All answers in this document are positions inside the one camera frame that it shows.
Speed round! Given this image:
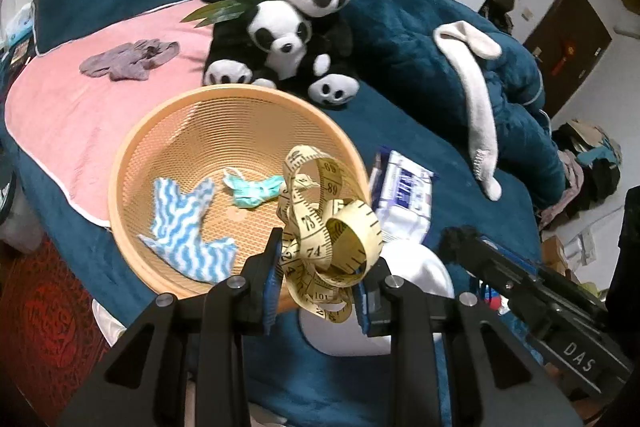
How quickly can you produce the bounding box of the yellow measuring tape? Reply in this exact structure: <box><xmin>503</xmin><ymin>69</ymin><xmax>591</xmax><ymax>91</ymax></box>
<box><xmin>277</xmin><ymin>145</ymin><xmax>384</xmax><ymax>323</ymax></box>

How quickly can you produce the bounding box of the cream long sock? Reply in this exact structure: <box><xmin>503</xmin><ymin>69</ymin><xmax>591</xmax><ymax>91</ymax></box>
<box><xmin>433</xmin><ymin>20</ymin><xmax>502</xmax><ymax>202</ymax></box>

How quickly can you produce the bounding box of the blue plush bed blanket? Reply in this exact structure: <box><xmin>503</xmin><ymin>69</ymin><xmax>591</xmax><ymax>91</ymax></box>
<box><xmin>0</xmin><ymin>76</ymin><xmax>547</xmax><ymax>427</ymax></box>

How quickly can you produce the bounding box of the white foam cylinder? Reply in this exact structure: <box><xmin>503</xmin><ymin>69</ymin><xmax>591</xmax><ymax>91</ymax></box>
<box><xmin>299</xmin><ymin>239</ymin><xmax>454</xmax><ymax>357</ymax></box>

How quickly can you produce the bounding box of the blue folded quilt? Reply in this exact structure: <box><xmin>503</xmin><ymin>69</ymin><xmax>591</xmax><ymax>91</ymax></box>
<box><xmin>341</xmin><ymin>0</ymin><xmax>565</xmax><ymax>208</ymax></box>

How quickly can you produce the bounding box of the red patterned rug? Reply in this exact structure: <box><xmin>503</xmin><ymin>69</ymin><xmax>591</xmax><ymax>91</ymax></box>
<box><xmin>1</xmin><ymin>239</ymin><xmax>108</xmax><ymax>426</ymax></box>

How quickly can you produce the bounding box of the panda plush toy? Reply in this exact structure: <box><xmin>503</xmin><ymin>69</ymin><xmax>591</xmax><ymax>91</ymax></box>
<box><xmin>202</xmin><ymin>0</ymin><xmax>359</xmax><ymax>106</ymax></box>

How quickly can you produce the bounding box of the teal face mask bundle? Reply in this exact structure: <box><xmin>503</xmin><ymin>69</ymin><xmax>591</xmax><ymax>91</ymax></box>
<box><xmin>222</xmin><ymin>168</ymin><xmax>284</xmax><ymax>209</ymax></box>

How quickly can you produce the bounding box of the white blue tissue pack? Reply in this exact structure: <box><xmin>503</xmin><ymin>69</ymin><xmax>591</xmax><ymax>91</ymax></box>
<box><xmin>369</xmin><ymin>147</ymin><xmax>437</xmax><ymax>244</ymax></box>

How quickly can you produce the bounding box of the grey crumpled cloth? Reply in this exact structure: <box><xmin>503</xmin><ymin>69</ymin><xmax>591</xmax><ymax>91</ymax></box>
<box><xmin>79</xmin><ymin>39</ymin><xmax>180</xmax><ymax>81</ymax></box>

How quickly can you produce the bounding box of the red makeup sponge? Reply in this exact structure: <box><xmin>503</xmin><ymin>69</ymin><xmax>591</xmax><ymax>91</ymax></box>
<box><xmin>486</xmin><ymin>295</ymin><xmax>502</xmax><ymax>311</ymax></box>

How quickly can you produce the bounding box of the blue white knitted cloth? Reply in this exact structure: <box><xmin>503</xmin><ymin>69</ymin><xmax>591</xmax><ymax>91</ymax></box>
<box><xmin>138</xmin><ymin>178</ymin><xmax>238</xmax><ymax>285</ymax></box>

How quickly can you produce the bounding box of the orange mesh basket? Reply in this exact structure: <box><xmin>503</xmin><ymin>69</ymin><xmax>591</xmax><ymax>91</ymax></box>
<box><xmin>108</xmin><ymin>86</ymin><xmax>370</xmax><ymax>298</ymax></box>

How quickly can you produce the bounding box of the pink towel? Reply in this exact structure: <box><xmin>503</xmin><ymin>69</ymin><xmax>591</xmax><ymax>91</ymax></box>
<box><xmin>4</xmin><ymin>0</ymin><xmax>212</xmax><ymax>227</ymax></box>

